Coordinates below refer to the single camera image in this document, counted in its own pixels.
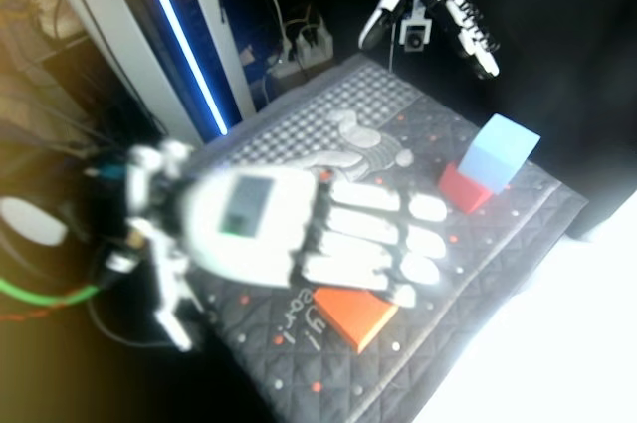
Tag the red cube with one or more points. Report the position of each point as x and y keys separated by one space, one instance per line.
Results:
x=463 y=191

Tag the white power strip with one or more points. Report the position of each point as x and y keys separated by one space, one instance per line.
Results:
x=311 y=47

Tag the light blue cube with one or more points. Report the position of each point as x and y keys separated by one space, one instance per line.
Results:
x=497 y=154

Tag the orange cube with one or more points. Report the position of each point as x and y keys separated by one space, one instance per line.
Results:
x=356 y=318

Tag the grey quilt with bear print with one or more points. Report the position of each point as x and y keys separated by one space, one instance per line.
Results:
x=473 y=269

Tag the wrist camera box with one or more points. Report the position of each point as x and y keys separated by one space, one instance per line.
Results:
x=415 y=37

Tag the white tower with blue light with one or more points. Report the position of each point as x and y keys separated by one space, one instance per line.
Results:
x=124 y=45

